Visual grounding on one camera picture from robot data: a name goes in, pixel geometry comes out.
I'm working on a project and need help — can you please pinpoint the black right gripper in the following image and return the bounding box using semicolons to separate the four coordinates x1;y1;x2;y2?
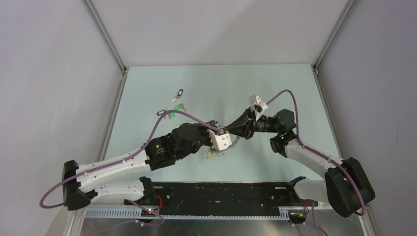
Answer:
223;107;279;140

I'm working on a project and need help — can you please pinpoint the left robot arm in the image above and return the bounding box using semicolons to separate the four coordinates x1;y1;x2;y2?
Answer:
62;123;214;210

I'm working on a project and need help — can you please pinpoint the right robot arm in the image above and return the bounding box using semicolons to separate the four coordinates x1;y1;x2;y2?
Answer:
225;109;376;218

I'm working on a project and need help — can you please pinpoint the key with black tag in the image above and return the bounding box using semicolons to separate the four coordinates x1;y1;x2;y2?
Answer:
171;89;183;102

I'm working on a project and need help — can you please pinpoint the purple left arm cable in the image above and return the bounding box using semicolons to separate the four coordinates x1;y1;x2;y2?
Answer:
39;111;225;227

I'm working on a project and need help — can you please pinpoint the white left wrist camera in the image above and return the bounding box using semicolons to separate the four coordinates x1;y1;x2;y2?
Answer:
208;130;233;151

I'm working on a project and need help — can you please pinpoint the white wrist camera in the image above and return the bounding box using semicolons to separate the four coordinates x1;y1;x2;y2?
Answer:
248;95;268;119
208;130;233;151

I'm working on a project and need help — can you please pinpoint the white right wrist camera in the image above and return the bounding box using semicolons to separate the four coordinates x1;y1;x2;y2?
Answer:
248;95;268;119

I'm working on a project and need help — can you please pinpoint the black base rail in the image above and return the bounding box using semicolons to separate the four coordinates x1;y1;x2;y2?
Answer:
136;182;313;218

